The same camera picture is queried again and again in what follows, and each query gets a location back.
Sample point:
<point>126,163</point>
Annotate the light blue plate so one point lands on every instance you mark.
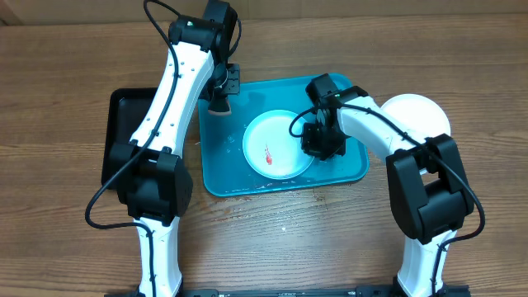
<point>270,149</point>

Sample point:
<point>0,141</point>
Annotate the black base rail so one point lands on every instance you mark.
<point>284,292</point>

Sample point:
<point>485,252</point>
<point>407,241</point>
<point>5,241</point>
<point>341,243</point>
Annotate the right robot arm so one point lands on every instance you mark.
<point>428,188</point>

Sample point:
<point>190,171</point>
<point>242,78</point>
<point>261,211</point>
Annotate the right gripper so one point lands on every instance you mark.
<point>318,149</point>

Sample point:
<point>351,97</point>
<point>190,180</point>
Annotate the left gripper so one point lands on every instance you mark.
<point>235,86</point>

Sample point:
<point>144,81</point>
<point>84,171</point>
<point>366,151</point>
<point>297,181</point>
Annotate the teal plastic tray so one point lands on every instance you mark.
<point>225,169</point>

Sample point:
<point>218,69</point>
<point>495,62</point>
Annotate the black plastic tray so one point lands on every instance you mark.
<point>127,109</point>

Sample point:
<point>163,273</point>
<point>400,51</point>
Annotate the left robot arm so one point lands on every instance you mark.
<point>156,204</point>

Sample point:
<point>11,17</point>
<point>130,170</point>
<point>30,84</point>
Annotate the white plate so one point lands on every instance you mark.
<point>418,112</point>

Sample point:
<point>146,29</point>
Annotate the pink green sponge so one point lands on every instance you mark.
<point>219,106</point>

